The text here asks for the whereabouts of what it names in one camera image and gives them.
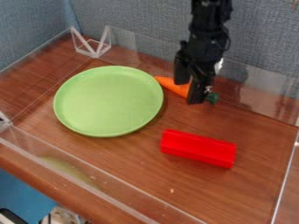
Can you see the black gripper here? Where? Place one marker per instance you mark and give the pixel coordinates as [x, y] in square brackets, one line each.
[202, 50]

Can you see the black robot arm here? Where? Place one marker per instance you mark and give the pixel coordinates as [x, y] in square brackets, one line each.
[208, 15]

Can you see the green plastic plate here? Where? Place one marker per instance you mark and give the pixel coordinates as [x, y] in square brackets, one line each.
[108, 101]

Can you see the orange toy carrot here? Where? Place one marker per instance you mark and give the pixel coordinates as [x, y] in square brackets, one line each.
[182, 89]

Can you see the red rectangular block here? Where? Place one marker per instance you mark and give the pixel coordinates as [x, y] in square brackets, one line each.
[204, 149]

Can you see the clear acrylic corner bracket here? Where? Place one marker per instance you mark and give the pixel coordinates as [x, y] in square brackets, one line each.
[90, 47]

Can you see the clear acrylic enclosure wall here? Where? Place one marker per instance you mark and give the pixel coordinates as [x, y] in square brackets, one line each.
[119, 180]

